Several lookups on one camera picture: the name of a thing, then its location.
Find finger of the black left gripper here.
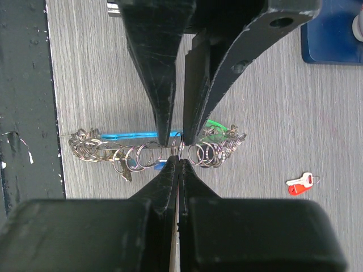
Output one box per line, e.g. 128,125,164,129
183,1,322,145
117,1,196,146

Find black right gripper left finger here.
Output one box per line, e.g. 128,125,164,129
1,156,179,271

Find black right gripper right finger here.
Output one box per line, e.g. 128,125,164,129
179,160,348,271

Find blue key tag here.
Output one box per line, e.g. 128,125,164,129
154,159,167,171

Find steel key organizer blue handle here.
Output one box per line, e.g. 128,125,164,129
68,125,246,182

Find red tagged key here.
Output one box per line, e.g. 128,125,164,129
285,172,320,196

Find green key tag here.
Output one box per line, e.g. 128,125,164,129
198,120,229,142

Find dark blue placemat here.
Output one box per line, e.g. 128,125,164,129
301,1,362,66

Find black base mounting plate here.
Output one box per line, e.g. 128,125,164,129
1,1,65,222

